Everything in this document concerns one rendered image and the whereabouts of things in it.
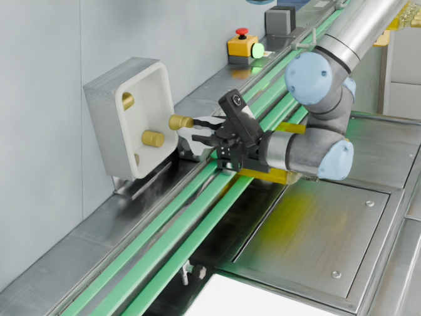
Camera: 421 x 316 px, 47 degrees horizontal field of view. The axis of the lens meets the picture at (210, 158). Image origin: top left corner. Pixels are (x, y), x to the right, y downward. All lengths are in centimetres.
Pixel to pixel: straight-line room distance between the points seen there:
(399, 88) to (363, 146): 594
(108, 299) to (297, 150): 44
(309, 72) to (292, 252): 55
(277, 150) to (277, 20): 87
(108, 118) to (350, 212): 68
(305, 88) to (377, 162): 85
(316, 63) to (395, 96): 688
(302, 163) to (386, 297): 37
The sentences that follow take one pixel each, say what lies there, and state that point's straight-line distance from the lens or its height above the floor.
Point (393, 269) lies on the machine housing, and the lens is 120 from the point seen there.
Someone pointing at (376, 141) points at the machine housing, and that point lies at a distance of 172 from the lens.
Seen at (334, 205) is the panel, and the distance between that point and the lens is 136.
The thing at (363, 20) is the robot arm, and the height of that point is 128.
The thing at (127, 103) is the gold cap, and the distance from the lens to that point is 107.
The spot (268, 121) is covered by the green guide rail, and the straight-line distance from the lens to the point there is 137.
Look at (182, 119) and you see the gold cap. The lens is 105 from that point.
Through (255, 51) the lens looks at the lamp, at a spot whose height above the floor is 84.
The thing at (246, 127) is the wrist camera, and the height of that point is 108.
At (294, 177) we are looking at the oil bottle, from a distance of 124.
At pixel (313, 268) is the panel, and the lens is 118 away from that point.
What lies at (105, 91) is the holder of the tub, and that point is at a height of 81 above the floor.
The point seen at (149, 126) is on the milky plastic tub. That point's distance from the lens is 120.
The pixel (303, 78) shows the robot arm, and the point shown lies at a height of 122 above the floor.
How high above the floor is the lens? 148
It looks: 29 degrees down
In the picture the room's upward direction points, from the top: 102 degrees clockwise
